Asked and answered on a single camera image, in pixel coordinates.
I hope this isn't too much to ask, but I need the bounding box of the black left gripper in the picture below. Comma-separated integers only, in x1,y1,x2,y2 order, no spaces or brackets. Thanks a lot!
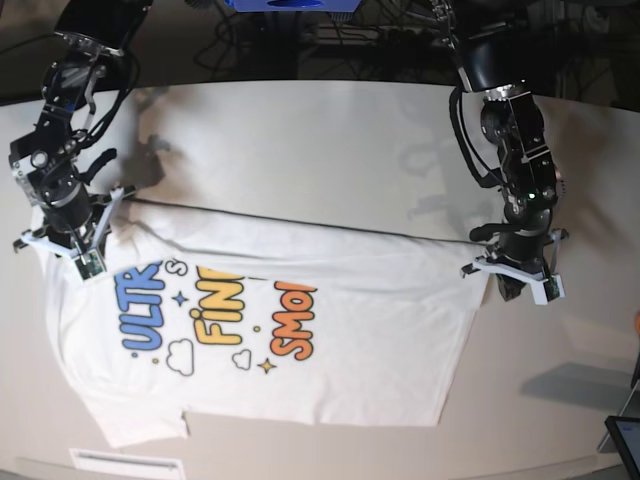
492,207,553,302

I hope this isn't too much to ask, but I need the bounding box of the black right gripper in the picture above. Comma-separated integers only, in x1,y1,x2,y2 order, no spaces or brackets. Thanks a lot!
37,184,99,250

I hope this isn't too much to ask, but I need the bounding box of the white printed T-shirt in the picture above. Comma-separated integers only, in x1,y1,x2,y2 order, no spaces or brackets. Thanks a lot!
38,203,488,448

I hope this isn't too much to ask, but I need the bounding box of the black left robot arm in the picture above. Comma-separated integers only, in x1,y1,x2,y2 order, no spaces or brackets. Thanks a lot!
431,1,568,305

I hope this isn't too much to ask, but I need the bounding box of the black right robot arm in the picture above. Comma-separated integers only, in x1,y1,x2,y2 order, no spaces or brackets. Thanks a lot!
9,1,152,254

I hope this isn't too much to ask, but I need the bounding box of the laptop with dark screen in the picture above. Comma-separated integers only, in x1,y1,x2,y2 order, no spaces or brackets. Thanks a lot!
597,360,639,480

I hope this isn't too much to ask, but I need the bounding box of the white paper label strip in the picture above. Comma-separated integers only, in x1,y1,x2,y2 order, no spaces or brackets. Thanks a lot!
70,448,186,479

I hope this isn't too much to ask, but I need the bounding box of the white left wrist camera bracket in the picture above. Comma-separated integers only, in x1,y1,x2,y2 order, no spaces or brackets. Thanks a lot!
461,229,569,305

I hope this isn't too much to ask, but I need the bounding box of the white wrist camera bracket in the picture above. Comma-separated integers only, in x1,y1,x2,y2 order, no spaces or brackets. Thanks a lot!
13,186,136,281
461,229,569,305

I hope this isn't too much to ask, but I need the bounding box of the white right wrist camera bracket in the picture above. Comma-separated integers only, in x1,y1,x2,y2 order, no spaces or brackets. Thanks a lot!
13,186,136,281

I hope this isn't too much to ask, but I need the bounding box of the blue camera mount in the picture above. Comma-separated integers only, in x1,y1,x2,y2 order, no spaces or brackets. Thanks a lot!
225,0,361,13

